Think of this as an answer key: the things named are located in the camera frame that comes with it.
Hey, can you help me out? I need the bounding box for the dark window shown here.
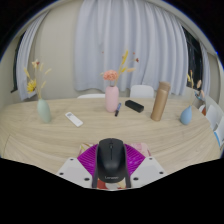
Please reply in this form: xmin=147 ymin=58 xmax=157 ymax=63
xmin=10 ymin=31 xmax=26 ymax=94
xmin=182 ymin=28 xmax=204 ymax=91

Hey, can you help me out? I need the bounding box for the colourful printed mouse pad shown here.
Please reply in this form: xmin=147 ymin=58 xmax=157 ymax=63
xmin=78 ymin=142 xmax=153 ymax=191

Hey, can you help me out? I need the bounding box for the green vase with yellow flowers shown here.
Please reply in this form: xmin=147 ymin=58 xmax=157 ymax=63
xmin=23 ymin=59 xmax=53 ymax=124

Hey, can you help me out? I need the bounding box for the group of white chairs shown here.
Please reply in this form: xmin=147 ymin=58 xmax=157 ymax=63
xmin=198 ymin=95 xmax=224 ymax=148

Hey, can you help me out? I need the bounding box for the black rectangular case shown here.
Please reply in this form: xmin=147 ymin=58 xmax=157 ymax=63
xmin=124 ymin=99 xmax=145 ymax=113

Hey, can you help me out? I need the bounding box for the white chair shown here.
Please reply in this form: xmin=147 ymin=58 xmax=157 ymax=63
xmin=77 ymin=93 xmax=106 ymax=99
xmin=129 ymin=84 xmax=155 ymax=99

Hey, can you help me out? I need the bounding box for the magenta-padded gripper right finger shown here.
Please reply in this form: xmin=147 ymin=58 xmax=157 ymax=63
xmin=123 ymin=143 xmax=167 ymax=189

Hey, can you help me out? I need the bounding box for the blue vase with dried flowers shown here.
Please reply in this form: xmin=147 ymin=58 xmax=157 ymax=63
xmin=179 ymin=69 xmax=206 ymax=126

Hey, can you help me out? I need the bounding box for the dark marker pen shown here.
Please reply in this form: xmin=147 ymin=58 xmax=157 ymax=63
xmin=114 ymin=102 xmax=122 ymax=117

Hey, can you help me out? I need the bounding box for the pink vase with orange flowers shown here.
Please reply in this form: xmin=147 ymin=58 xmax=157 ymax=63
xmin=99 ymin=49 xmax=140 ymax=113

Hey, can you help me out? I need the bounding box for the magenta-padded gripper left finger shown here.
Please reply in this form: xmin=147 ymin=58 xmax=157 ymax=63
xmin=56 ymin=143 xmax=99 ymax=189

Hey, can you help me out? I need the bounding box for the wide white curtain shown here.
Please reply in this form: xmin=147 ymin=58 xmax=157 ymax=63
xmin=73 ymin=0 xmax=189 ymax=97

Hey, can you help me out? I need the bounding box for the narrow white curtain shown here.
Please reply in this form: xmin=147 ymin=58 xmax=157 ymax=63
xmin=15 ymin=11 xmax=51 ymax=102
xmin=199 ymin=51 xmax=212 ymax=98

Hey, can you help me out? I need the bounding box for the copper insulated bottle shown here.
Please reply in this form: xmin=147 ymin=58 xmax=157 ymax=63
xmin=150 ymin=81 xmax=172 ymax=122

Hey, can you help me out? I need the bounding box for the white remote control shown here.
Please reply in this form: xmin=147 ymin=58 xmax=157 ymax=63
xmin=64 ymin=111 xmax=84 ymax=128

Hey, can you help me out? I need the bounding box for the black computer mouse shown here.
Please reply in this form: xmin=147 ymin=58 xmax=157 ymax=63
xmin=92 ymin=137 xmax=132 ymax=189

